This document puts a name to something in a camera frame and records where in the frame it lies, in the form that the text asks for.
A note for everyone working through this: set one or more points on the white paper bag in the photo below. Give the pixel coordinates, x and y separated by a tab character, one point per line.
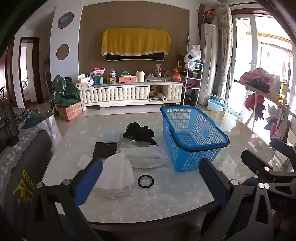
52	132

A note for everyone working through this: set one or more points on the checkered cloth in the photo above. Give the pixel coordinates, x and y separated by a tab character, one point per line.
27	114

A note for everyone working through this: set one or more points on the pink box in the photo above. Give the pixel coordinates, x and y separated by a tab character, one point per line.
127	79

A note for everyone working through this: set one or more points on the grey cushion yellow print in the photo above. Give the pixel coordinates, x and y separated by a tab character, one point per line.
30	162

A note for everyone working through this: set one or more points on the black handbag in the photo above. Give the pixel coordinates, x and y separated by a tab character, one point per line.
9	125

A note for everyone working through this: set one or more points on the blue plastic basket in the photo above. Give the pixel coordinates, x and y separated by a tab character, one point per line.
185	157

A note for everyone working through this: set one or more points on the yellow cloth cover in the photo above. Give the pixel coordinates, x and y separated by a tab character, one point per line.
135	40

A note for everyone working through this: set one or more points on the light blue mop bucket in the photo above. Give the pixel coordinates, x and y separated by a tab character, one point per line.
215	103

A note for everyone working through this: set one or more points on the white plastic bags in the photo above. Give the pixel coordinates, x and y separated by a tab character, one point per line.
193	56

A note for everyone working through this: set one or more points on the teal box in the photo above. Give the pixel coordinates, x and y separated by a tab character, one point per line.
99	81

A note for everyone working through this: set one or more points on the black gloves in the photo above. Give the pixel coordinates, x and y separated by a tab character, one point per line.
138	133

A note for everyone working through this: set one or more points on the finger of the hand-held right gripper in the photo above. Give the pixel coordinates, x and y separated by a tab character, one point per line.
254	161
283	146

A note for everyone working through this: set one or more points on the orange flower vase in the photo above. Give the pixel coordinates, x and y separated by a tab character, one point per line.
210	15

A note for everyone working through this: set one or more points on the patterned curtain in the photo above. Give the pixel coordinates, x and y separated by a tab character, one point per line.
224	46

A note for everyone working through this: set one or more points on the cardboard box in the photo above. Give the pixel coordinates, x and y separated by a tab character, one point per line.
70	111

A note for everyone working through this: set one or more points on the brown paper bag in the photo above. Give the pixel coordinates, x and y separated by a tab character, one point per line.
155	91

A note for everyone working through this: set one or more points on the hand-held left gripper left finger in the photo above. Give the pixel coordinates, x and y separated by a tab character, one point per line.
89	178

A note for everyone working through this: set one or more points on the patterned tissue box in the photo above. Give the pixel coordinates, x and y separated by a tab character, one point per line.
112	78

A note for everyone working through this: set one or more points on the dark green bag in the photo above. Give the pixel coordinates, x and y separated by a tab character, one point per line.
66	90

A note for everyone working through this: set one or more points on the brown wooden door frame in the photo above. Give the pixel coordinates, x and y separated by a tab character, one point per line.
37	69

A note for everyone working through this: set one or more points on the black folded cloth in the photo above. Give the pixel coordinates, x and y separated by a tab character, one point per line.
105	149

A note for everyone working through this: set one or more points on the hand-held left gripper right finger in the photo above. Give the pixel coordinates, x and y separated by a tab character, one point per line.
209	178

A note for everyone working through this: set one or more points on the standing air conditioner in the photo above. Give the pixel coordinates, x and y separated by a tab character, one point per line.
208	64

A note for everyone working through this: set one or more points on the red white snack bag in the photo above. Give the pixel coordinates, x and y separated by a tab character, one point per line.
98	71

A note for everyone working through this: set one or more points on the wicker basket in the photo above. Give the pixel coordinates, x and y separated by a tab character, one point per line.
168	74

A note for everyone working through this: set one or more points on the white metal shelf rack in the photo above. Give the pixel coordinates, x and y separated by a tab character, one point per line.
201	83

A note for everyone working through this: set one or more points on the white paper roll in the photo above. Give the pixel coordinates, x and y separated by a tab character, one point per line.
164	99

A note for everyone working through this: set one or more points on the red snack package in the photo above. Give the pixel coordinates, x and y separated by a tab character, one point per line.
158	69

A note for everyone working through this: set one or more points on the white round object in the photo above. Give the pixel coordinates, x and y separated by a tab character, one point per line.
259	144

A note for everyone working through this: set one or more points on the orange bag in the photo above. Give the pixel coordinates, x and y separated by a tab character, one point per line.
176	75

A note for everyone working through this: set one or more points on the wooden clothes rack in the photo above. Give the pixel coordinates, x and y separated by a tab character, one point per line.
254	89

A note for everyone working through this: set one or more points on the glass sliding door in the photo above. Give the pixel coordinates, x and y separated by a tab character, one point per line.
242	69

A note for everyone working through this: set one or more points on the black bag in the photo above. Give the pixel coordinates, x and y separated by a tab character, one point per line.
190	100

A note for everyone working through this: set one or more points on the white tufted television cabinet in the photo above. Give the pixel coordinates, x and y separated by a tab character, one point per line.
115	95

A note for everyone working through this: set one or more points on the round blue wall clock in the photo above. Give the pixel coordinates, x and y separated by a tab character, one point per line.
65	20

